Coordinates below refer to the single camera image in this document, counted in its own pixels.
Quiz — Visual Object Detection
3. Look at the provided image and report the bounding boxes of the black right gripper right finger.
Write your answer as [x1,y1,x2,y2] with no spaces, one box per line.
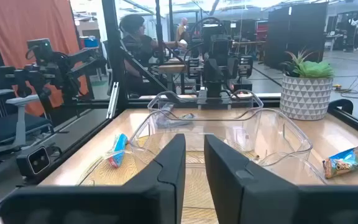
[203,134,358,224]

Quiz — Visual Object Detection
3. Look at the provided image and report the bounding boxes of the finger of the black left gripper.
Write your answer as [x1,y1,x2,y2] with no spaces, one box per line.
[203,58,224,91]
[225,57,239,80]

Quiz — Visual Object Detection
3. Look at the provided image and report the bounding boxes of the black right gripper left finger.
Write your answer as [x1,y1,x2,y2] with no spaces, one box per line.
[0,133,187,224]

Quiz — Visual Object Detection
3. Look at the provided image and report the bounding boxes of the granola bar with red end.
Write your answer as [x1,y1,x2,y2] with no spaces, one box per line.
[108,133,129,169]

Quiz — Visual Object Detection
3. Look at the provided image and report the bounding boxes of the blue brown Chewy granola bar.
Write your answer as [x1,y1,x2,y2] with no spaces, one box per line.
[322,142,358,180]

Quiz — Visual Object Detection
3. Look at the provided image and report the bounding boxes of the person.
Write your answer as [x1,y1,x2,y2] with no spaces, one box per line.
[175,17,190,43]
[118,14,188,98]

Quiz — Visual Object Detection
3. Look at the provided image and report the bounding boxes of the black room partition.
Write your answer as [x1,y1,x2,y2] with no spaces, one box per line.
[264,1,329,71]

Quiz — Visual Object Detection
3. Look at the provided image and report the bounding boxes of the succulent in triangle-patterned pot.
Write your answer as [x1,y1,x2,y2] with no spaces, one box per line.
[278,48,335,121]

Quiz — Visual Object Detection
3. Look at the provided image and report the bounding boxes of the blue storage box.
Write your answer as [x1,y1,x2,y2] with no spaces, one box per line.
[79,35,101,49]

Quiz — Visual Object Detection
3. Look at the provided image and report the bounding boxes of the grey office chair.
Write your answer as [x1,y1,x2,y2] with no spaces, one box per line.
[0,88,55,156]

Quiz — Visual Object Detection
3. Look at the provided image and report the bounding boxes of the orange curtain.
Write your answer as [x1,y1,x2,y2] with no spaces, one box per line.
[0,0,90,118]

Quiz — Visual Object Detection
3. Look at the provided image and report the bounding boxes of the black aluminium rig frame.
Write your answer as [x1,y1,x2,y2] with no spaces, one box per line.
[0,0,358,224]

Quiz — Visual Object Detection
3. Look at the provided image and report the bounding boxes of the silver aluminium bracket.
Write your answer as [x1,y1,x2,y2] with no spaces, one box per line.
[106,81,120,119]

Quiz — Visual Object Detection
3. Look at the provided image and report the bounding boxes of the black floor cable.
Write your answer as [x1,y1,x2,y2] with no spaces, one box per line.
[333,46,358,101]

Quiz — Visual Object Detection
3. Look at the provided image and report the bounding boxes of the black table-level camera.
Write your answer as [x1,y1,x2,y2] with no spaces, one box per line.
[16,144,56,180]

